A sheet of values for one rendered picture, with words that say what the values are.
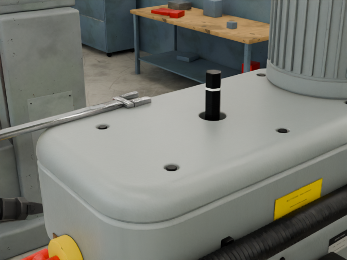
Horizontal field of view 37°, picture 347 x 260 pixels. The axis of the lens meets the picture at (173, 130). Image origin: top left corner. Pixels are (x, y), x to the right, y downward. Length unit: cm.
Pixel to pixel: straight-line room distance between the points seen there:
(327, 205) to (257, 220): 10
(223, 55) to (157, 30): 149
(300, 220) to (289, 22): 29
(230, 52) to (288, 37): 611
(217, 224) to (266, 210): 8
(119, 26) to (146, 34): 48
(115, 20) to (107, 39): 31
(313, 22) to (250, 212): 29
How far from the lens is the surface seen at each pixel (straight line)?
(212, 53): 716
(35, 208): 133
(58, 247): 64
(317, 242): 78
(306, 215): 66
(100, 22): 815
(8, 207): 129
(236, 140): 63
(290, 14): 79
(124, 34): 823
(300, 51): 78
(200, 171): 56
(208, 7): 661
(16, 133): 67
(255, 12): 648
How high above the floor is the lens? 215
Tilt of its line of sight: 23 degrees down
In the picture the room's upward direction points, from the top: 1 degrees counter-clockwise
